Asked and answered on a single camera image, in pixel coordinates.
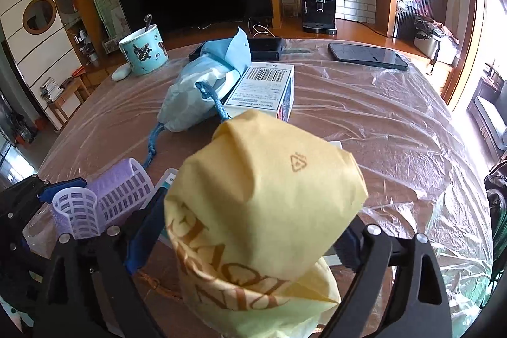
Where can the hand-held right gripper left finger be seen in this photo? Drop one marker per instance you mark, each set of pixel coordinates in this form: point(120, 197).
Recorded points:
point(144, 233)

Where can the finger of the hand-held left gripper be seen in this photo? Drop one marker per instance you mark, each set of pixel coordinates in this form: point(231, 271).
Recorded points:
point(59, 190)

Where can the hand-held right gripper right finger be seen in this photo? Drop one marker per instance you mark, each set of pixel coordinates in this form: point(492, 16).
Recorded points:
point(350, 253)

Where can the small white hair roller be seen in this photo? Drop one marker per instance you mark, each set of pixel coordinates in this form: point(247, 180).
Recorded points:
point(75, 211)

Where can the purple hair roller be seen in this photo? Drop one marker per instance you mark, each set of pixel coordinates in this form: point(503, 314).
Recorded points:
point(124, 189)

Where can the white teal dental floss box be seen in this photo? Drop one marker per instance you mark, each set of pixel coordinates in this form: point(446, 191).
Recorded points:
point(168, 178)

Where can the yellow printed paper bag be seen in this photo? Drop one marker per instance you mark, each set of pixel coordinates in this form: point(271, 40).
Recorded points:
point(257, 195)

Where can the wooden side table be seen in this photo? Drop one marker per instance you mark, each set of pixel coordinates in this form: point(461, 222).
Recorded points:
point(65, 100)

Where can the clear plastic table cover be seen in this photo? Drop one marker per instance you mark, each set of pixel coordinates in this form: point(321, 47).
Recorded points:
point(356, 124)

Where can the light blue plastic bag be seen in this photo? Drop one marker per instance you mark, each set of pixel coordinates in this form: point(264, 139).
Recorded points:
point(206, 84)

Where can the teal printed mug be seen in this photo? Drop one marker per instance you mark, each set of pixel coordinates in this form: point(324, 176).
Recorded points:
point(144, 53)

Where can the white medicine box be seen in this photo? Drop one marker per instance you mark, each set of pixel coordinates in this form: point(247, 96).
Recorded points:
point(261, 84)

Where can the metal spoon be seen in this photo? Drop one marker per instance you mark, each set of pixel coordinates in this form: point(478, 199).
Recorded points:
point(147, 21)

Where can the grey sofa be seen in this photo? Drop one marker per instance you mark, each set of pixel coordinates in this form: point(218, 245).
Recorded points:
point(491, 118)

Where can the black tablet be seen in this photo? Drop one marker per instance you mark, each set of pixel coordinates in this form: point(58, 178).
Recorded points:
point(368, 56)

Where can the black rectangular case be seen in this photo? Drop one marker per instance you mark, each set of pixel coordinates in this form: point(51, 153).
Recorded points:
point(267, 47)

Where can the grey bag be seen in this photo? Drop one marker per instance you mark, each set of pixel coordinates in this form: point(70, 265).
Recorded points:
point(433, 39)

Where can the black coffee machine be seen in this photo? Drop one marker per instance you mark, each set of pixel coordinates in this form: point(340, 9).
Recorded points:
point(317, 1)

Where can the round wooden wall frame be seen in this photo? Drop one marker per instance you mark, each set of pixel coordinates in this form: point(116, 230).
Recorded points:
point(39, 14)

